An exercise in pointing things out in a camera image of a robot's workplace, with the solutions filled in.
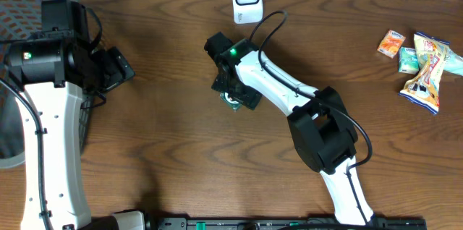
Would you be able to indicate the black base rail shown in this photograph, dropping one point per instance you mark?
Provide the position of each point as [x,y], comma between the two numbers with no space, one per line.
[177,223]

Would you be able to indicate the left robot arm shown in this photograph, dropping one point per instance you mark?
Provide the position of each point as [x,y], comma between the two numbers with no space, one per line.
[53,76]

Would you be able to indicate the large wet wipes pack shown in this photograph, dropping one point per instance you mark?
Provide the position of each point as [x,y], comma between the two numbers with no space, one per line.
[454,63]

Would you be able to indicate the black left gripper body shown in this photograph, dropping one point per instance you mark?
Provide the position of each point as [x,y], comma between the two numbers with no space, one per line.
[118,66]

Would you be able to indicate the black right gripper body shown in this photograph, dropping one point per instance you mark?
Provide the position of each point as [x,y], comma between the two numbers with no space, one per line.
[238,92]

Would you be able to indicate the yellow snack chip bag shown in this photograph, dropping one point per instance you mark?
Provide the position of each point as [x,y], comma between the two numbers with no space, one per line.
[423,89]

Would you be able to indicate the green Zam-Buk ointment box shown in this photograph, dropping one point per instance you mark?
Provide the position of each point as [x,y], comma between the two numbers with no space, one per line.
[230,102]

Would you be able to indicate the green Kleenex tissue pack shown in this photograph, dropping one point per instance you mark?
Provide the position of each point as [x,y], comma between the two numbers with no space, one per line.
[408,62]

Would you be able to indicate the orange Kleenex tissue pack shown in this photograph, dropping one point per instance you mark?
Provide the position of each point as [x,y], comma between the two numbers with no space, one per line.
[391,43]

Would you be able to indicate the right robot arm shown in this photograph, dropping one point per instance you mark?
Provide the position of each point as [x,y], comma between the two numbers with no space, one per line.
[322,131]

